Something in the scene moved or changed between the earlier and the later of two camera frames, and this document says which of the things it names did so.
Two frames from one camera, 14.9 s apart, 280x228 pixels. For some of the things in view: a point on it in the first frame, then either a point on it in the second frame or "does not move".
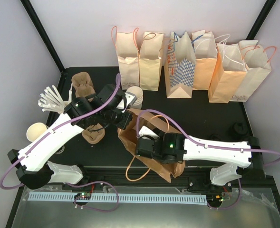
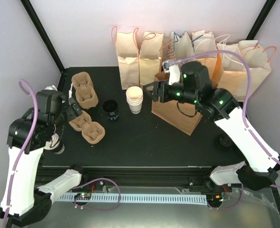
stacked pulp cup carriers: x=83 y=85 does not move
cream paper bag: x=150 y=53 does not move
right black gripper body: x=159 y=159 → x=167 y=96
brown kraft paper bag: x=129 y=135 → x=184 y=116
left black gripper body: x=109 y=115 → x=74 y=110
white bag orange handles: x=126 y=45 does not move
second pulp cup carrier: x=93 y=134 does not move
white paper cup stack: x=138 y=92 does not move
